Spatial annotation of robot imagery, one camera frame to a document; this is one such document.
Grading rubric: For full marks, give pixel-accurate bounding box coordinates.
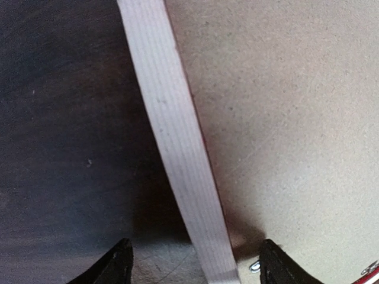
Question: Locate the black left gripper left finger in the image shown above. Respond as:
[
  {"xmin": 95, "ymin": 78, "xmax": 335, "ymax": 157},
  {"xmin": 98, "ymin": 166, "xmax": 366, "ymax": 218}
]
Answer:
[{"xmin": 68, "ymin": 238, "xmax": 133, "ymax": 284}]

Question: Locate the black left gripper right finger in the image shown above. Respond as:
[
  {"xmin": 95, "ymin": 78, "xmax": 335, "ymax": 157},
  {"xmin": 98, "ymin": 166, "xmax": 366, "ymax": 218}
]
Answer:
[{"xmin": 259, "ymin": 239, "xmax": 322, "ymax": 284}]

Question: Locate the brown backing board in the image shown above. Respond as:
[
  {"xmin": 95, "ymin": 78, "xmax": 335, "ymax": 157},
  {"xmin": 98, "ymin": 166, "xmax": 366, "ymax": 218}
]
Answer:
[{"xmin": 166, "ymin": 1, "xmax": 378, "ymax": 283}]

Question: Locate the pink wooden picture frame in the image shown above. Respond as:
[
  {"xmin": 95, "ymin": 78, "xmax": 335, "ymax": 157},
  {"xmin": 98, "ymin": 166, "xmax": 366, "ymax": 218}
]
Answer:
[{"xmin": 118, "ymin": 1, "xmax": 240, "ymax": 283}]

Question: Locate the metal turn clip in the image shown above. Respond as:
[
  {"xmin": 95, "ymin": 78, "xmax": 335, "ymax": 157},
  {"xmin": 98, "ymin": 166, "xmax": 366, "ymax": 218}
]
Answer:
[
  {"xmin": 361, "ymin": 260, "xmax": 378, "ymax": 276},
  {"xmin": 249, "ymin": 260, "xmax": 261, "ymax": 273}
]

